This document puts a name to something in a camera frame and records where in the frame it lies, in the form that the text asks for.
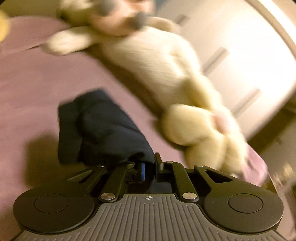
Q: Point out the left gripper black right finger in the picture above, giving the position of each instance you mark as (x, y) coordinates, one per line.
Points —
(228, 202)

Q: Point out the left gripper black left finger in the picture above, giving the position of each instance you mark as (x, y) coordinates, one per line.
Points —
(63, 205)

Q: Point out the dark navy jacket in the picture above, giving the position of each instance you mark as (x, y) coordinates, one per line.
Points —
(94, 130)

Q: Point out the white plush bunny toy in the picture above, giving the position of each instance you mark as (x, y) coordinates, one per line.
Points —
(167, 67)

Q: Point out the yellow flower plush cushion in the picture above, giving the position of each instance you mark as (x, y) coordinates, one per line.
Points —
(4, 25)

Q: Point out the white wardrobe with dark handles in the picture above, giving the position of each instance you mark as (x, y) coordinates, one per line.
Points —
(247, 50)

